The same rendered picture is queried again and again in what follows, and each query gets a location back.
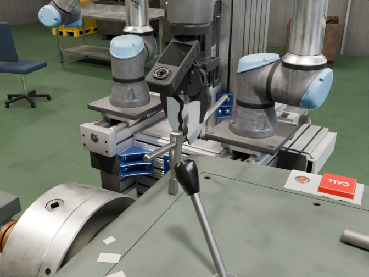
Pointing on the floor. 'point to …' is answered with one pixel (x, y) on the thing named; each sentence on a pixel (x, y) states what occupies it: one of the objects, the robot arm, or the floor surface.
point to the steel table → (102, 14)
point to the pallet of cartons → (91, 25)
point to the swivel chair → (17, 65)
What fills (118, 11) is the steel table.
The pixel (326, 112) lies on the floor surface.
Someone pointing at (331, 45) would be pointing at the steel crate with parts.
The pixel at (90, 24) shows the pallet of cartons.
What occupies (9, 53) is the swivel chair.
